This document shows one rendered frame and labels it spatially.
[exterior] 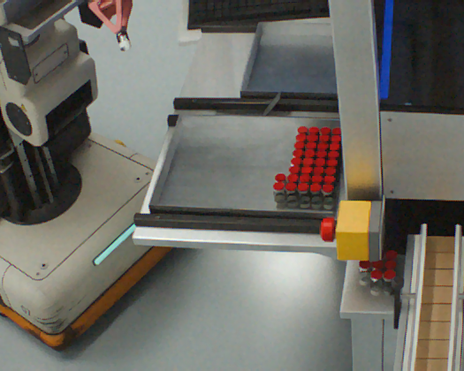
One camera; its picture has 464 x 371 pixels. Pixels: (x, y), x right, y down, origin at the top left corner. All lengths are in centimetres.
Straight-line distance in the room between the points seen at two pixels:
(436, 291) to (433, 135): 26
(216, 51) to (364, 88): 80
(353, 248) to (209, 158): 47
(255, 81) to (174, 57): 167
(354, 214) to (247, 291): 131
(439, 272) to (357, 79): 37
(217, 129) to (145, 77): 171
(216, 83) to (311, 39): 25
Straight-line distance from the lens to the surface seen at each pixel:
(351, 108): 157
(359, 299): 172
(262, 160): 198
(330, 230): 166
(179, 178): 197
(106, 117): 362
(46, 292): 269
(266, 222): 183
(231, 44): 231
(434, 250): 173
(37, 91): 245
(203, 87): 219
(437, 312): 163
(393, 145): 161
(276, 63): 223
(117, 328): 291
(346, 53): 150
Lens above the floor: 220
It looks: 43 degrees down
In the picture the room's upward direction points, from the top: 10 degrees counter-clockwise
